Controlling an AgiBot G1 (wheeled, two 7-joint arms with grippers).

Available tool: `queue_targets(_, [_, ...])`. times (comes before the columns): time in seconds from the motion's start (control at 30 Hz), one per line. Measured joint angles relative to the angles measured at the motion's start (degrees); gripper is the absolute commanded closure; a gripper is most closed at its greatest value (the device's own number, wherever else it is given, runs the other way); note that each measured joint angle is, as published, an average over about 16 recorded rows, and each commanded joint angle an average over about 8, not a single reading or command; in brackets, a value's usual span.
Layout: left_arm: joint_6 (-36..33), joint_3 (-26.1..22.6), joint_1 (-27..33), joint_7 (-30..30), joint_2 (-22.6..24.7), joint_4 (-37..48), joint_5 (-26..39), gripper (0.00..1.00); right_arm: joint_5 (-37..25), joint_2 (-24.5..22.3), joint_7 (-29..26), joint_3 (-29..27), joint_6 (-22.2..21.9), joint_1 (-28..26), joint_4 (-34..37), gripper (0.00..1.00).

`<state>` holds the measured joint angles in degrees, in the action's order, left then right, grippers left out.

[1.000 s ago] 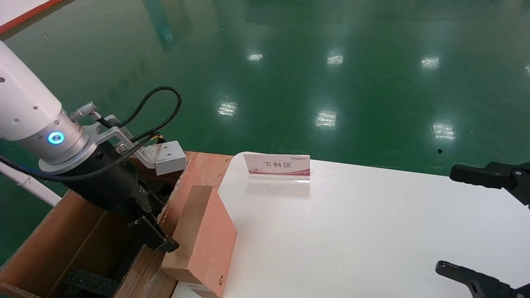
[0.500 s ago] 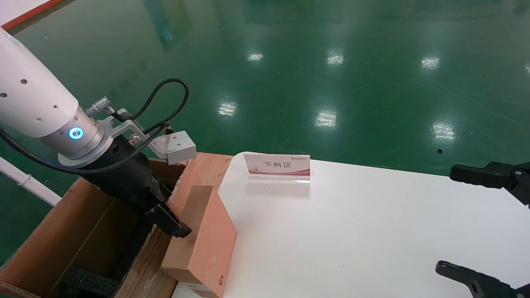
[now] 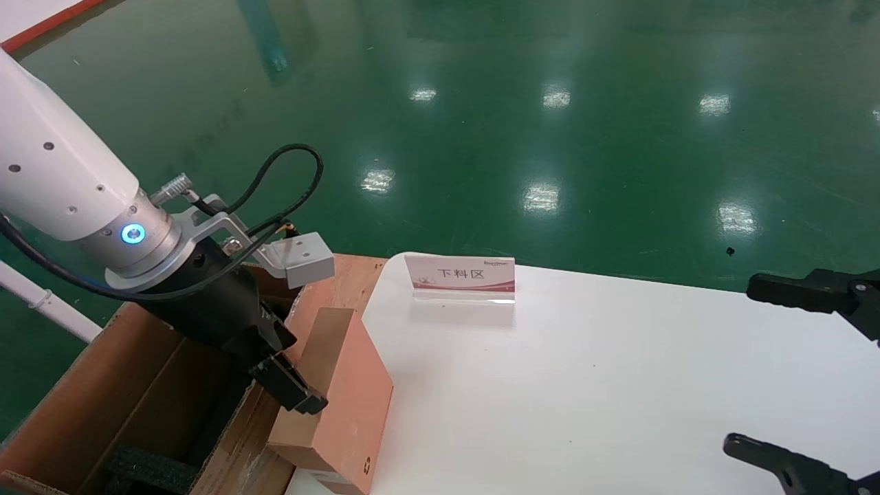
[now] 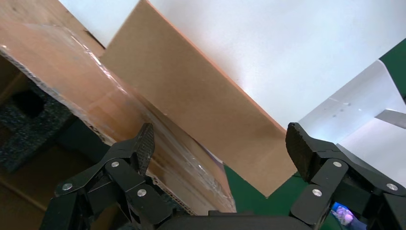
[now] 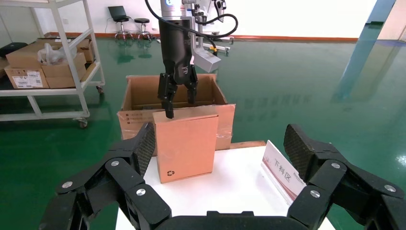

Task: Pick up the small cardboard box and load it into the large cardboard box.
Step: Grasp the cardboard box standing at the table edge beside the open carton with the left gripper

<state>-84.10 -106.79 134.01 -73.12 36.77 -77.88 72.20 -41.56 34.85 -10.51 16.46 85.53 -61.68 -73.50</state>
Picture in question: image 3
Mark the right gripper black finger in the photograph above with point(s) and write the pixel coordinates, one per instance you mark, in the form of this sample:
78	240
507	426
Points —
797	474
784	292

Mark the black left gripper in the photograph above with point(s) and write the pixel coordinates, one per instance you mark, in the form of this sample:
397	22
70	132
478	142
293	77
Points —
213	302

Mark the small cardboard box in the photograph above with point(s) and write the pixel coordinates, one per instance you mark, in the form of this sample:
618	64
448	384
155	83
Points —
350	412

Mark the large open cardboard box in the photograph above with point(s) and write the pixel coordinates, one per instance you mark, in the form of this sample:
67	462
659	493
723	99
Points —
82	405

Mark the wooden board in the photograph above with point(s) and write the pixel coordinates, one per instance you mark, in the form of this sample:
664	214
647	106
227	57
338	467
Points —
354	282

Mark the black foam block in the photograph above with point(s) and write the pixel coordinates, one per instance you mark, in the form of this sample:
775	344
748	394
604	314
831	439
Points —
148	471

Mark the acrylic sign with red stripe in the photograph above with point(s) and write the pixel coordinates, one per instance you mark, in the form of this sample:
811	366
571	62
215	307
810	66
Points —
460	275

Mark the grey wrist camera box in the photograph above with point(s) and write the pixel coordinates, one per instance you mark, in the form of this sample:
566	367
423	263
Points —
306	258

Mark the silver camera mount bracket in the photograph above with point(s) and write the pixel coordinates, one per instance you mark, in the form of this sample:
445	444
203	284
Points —
220	221

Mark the white metal pipe frame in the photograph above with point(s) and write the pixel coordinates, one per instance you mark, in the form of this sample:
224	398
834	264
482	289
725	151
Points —
48	302

